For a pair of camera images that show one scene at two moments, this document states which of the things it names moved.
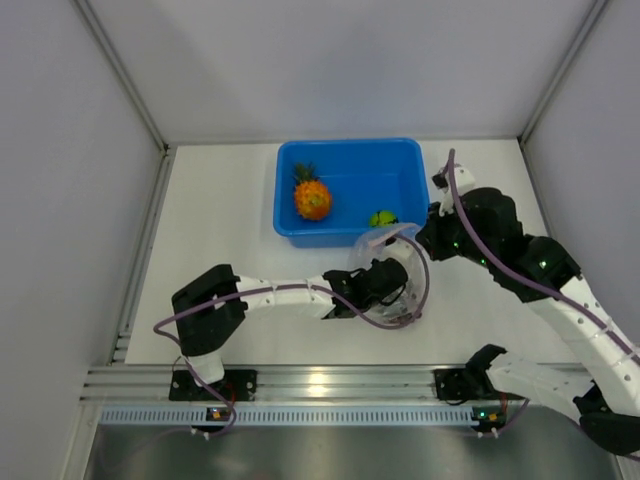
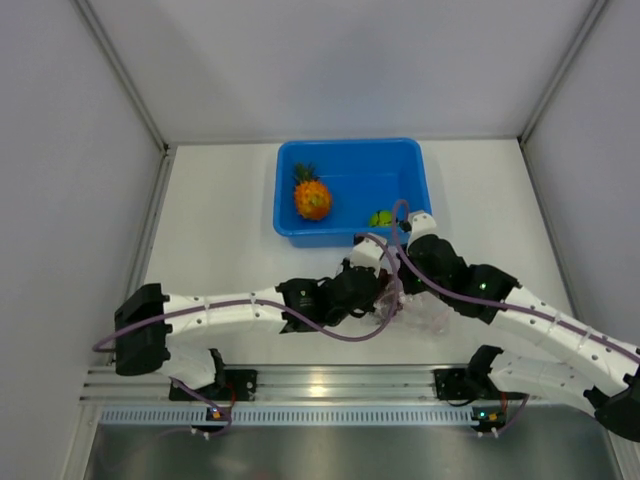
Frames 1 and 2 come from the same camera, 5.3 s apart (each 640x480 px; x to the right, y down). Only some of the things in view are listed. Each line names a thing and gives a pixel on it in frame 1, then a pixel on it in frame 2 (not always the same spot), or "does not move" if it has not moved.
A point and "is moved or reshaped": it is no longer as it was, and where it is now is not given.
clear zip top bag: [404, 241] is moved or reshaped
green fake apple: [383, 218] does not move
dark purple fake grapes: [403, 318] is moved or reshaped
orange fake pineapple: [312, 197] does not move
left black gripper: [374, 261] does not move
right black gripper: [430, 234] to [411, 286]
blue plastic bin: [363, 176] does not move
